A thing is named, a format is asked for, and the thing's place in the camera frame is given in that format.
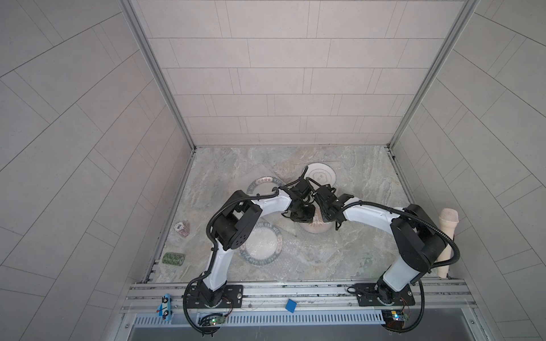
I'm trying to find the orange sunburst dinner plate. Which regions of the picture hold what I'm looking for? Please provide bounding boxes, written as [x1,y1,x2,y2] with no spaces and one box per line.
[299,219,335,234]

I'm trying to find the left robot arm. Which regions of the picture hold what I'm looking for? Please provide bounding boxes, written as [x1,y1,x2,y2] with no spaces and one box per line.
[183,167,316,308]

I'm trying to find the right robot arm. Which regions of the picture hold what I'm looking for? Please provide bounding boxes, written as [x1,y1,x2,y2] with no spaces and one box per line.
[313,185,461,305]

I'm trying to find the bubble wrap sheet near plate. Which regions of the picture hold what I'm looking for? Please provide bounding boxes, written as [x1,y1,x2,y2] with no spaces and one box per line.
[228,215,304,281]

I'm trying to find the white plate concentric rings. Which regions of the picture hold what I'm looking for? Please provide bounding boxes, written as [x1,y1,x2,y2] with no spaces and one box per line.
[304,163,337,184]

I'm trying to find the green rimmed plate far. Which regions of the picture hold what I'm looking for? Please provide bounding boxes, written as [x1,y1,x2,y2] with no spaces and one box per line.
[246,176,284,196]

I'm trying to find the green rimmed plate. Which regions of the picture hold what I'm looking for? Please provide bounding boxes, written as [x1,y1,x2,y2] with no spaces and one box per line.
[246,176,284,196]
[240,221,284,267]

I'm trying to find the green rimmed plate near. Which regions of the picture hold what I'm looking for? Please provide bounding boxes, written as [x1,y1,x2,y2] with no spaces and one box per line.
[240,221,284,267]

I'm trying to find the blue square tag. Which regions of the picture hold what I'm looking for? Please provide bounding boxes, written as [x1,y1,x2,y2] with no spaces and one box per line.
[285,299,297,313]

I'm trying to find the beige foam microphone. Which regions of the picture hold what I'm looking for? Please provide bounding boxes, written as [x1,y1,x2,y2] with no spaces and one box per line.
[437,208,459,279]

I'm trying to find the pink patterned small object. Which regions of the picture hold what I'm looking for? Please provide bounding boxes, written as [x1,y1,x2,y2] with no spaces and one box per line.
[173,221,191,238]

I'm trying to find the right circuit board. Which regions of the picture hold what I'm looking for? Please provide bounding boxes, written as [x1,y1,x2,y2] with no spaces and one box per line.
[381,310,410,330]

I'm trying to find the circuit board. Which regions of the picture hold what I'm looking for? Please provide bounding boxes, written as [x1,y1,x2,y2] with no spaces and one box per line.
[381,310,410,330]
[198,313,226,328]

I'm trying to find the green patterned roll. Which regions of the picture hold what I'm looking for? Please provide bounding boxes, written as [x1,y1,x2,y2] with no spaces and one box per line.
[162,252,186,267]

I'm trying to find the left circuit board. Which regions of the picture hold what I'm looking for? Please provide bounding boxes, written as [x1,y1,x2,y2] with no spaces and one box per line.
[198,313,226,328]

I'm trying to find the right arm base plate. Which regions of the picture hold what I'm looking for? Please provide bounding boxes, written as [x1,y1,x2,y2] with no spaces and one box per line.
[347,284,415,307]

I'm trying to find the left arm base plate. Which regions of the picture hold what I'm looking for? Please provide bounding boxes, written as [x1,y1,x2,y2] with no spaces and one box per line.
[183,284,244,309]

